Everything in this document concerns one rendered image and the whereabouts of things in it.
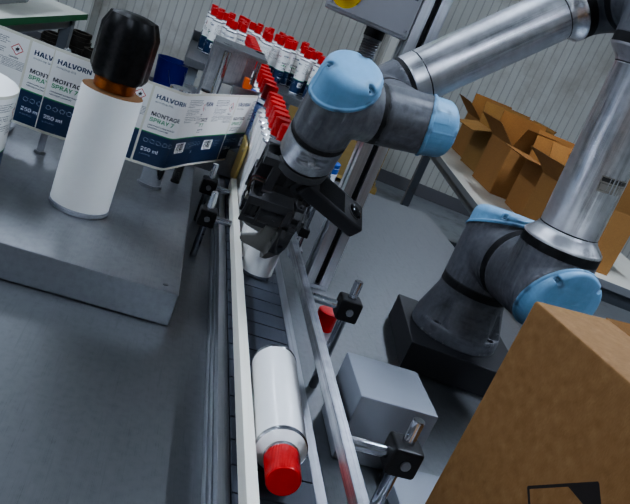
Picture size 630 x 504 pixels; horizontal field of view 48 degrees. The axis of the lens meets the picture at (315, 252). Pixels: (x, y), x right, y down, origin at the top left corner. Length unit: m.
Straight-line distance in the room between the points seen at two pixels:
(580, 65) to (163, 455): 6.56
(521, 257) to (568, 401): 0.43
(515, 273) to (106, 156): 0.61
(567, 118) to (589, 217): 6.09
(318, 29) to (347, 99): 5.86
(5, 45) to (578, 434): 1.05
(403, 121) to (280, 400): 0.36
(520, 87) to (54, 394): 6.39
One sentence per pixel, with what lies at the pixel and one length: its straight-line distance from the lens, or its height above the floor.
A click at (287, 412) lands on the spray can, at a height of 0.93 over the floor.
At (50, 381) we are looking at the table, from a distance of 0.82.
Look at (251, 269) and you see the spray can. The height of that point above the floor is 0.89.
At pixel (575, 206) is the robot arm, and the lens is 1.04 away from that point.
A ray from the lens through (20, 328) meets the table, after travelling 0.90.
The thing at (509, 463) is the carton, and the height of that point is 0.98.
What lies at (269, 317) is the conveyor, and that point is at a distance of 0.99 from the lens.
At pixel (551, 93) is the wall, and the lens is 7.04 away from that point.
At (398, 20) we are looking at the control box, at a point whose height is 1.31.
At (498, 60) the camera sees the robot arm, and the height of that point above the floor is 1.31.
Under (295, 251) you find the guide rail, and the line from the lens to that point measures 1.03.
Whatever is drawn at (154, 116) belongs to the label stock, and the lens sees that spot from 1.29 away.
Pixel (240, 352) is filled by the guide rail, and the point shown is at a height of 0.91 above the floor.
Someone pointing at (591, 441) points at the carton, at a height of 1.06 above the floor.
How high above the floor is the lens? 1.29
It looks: 18 degrees down
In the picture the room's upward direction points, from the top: 23 degrees clockwise
